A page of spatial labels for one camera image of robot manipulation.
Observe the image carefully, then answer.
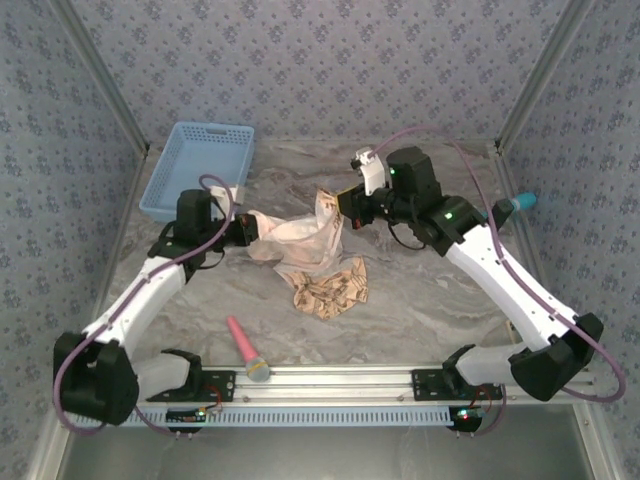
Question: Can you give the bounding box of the peach printed t-shirt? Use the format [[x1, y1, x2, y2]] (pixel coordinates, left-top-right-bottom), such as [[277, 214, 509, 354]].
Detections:
[[247, 185, 370, 321]]

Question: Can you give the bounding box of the blue plastic basket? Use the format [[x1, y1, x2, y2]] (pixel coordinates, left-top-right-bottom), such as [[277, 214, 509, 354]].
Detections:
[[138, 122, 256, 225]]

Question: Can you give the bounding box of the black rectangular block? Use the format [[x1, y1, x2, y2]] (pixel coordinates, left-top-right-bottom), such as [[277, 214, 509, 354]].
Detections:
[[488, 199, 516, 232]]

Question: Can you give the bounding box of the teal plastic tool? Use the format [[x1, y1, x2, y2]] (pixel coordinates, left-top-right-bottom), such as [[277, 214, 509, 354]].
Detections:
[[482, 192, 539, 221]]

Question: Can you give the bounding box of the pink toy microphone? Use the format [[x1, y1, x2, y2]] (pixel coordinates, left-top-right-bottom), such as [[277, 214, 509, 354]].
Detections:
[[227, 315, 273, 384]]

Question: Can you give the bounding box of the grey metal panel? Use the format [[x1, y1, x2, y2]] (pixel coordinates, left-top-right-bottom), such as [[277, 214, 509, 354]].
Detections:
[[54, 424, 596, 480]]

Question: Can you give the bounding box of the aluminium frame side rail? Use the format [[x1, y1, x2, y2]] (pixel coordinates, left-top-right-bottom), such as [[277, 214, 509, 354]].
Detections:
[[24, 149, 151, 480], [494, 149, 619, 480]]

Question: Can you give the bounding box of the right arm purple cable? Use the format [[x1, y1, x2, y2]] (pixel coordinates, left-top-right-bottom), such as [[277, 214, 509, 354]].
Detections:
[[372, 124, 629, 437]]

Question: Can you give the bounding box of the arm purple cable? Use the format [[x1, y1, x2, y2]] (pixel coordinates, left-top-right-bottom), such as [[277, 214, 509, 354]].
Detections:
[[372, 124, 629, 437], [53, 174, 239, 439]]

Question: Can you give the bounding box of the aluminium frame post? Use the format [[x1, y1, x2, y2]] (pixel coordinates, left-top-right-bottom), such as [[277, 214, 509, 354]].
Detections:
[[49, 0, 151, 155], [493, 0, 599, 154]]

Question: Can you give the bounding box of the aluminium mounting rail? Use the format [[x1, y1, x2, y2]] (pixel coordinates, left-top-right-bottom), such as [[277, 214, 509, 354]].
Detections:
[[134, 364, 601, 404]]

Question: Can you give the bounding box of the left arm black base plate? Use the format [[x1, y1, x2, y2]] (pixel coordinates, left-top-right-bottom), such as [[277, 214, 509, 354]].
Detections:
[[144, 368, 237, 404]]

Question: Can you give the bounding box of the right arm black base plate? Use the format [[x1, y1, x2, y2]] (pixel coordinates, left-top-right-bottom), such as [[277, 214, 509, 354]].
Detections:
[[411, 368, 506, 401]]

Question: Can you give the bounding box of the white slotted cable duct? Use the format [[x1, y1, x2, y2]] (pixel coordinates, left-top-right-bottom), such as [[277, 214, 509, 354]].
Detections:
[[122, 405, 454, 429]]

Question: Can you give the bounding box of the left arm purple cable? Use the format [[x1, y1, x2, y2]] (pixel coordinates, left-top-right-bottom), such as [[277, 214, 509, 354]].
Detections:
[[53, 174, 239, 439]]

